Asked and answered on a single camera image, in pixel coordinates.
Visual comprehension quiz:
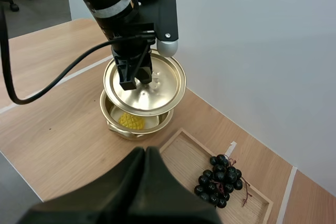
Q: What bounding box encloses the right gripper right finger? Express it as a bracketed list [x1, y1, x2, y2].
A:
[126, 146, 222, 224]

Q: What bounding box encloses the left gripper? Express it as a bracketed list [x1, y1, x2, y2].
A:
[111, 46, 153, 90]

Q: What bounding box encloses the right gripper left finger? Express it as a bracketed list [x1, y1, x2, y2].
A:
[15, 147, 145, 224]

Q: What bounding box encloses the gold lid with black knob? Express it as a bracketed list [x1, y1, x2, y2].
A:
[102, 49, 187, 116]

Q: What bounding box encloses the yellow toy pineapple green crown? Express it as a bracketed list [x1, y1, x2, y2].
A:
[118, 112, 146, 131]

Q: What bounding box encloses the shallow wooden tray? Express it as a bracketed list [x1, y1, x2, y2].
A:
[159, 127, 274, 224]

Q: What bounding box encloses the bunch of dark toy grapes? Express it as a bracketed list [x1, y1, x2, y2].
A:
[194, 154, 251, 209]

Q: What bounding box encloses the gold pot with two handles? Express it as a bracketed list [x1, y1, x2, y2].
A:
[99, 88, 175, 141]

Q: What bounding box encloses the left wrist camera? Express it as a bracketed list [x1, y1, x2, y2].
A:
[135, 0, 180, 58]

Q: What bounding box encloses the black cable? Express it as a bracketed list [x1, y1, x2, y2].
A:
[0, 5, 156, 105]

